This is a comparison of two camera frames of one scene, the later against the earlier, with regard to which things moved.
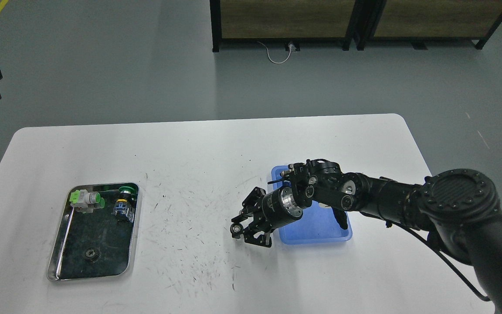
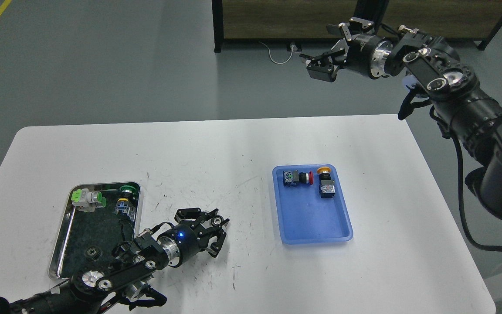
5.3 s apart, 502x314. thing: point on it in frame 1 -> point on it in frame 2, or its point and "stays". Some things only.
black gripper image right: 262,213 -> 365,53
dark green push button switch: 124,206 stays
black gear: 93,255 stays
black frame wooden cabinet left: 290,22 stays
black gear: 238,229 -> 217,220
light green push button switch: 86,202 stays
